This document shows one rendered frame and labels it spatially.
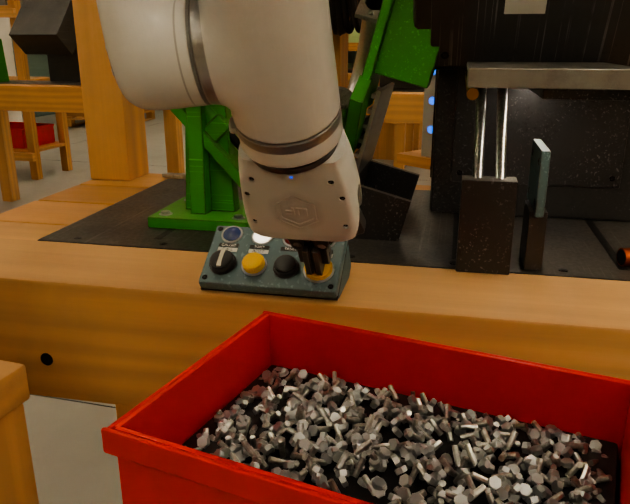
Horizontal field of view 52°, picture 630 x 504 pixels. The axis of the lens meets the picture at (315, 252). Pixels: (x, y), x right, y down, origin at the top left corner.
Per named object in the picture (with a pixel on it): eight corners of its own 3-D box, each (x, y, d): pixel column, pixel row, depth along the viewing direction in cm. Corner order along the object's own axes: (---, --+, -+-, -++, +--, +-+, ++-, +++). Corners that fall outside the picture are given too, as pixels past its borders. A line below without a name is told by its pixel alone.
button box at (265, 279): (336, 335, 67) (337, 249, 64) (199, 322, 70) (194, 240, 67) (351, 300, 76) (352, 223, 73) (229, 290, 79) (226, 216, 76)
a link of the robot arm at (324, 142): (215, 143, 49) (224, 171, 51) (330, 147, 47) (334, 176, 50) (242, 73, 54) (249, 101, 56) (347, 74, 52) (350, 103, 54)
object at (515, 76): (645, 103, 59) (651, 69, 58) (465, 100, 62) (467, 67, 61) (575, 80, 95) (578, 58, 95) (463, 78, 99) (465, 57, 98)
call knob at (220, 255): (231, 274, 69) (229, 267, 68) (208, 272, 69) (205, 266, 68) (237, 254, 70) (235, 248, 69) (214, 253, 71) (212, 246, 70)
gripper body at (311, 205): (217, 159, 51) (246, 246, 60) (346, 164, 49) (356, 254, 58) (240, 96, 55) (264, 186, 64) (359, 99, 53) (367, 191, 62)
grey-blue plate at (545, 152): (542, 273, 75) (556, 151, 70) (524, 272, 75) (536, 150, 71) (533, 248, 84) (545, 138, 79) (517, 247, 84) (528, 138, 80)
